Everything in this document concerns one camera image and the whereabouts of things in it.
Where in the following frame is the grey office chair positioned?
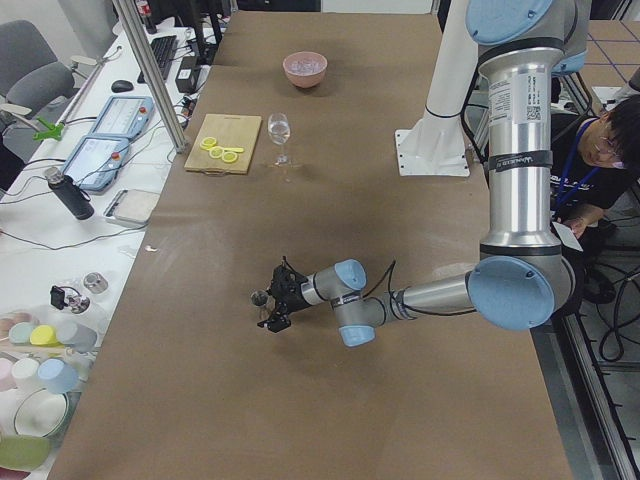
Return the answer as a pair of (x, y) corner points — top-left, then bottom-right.
(1, 20), (97, 119)

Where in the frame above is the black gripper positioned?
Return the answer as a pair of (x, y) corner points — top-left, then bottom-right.
(257, 265), (311, 333)

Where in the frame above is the person in black shirt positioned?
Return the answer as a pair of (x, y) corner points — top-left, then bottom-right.
(550, 95), (639, 239)

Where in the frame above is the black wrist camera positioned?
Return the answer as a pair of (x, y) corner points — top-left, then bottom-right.
(270, 264), (307, 296)

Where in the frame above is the blue teach pendant lower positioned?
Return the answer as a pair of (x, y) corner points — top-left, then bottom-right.
(62, 135), (130, 193)

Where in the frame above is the yellow lemon slice near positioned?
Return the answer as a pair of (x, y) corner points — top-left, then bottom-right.
(221, 151), (239, 164)

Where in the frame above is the yellow lemon slice far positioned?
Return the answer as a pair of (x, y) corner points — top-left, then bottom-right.
(199, 137), (218, 151)

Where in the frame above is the pink bowl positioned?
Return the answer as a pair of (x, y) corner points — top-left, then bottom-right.
(282, 51), (328, 89)

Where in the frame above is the white ceramic bowl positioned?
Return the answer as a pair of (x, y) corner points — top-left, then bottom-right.
(13, 389), (70, 438)

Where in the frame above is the black keyboard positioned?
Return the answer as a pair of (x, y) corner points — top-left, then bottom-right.
(150, 35), (178, 80)

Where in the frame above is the blue plastic cup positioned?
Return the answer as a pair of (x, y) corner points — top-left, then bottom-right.
(37, 358), (79, 394)

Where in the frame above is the wooden cutting board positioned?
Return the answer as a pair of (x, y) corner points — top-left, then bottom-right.
(184, 114), (262, 175)

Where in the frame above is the clear ice cubes pile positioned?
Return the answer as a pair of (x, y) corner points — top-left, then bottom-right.
(289, 57), (323, 76)

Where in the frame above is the blue teach pendant upper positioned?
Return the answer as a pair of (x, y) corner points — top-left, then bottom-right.
(90, 95), (154, 140)

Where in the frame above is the yellow plastic cup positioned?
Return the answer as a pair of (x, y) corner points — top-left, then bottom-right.
(29, 324), (63, 348)

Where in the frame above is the aluminium frame post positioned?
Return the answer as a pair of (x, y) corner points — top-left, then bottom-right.
(113, 0), (187, 154)

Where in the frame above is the white tray box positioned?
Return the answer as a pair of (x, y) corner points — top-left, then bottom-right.
(104, 189), (160, 227)

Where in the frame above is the steel jigger cup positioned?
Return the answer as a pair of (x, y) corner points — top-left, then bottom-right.
(250, 290), (271, 321)

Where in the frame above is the green plastic clamp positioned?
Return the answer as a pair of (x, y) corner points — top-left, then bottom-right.
(32, 117), (65, 141)

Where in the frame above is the yellow lemon slice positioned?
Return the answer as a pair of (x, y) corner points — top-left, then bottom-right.
(209, 146), (229, 160)
(199, 137), (218, 151)
(221, 151), (239, 164)

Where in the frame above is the clear wine glass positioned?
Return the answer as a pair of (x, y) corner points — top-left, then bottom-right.
(267, 112), (293, 167)

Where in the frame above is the black water bottle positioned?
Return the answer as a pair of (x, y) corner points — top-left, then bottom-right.
(44, 167), (94, 220)

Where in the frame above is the green plastic cup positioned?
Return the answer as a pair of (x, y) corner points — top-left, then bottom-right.
(9, 322), (36, 346)

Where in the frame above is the pink plastic cup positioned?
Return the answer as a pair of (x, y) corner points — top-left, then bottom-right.
(0, 358), (17, 392)

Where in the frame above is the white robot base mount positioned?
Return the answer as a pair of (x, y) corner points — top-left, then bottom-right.
(395, 0), (478, 177)

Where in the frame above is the grey plastic cup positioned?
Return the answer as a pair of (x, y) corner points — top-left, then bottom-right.
(56, 320), (98, 353)

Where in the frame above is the black computer mouse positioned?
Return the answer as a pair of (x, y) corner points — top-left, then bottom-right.
(111, 80), (134, 93)

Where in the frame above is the metal jar lid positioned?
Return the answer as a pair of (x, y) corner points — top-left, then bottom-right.
(82, 272), (109, 295)

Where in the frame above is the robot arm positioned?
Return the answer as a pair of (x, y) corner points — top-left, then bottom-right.
(259, 1), (591, 347)

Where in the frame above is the blue teach pendant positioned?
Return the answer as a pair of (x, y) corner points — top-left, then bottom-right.
(62, 135), (130, 193)
(90, 95), (154, 140)

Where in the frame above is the yellow lemon slice middle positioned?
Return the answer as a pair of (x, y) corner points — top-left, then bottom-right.
(209, 146), (229, 160)

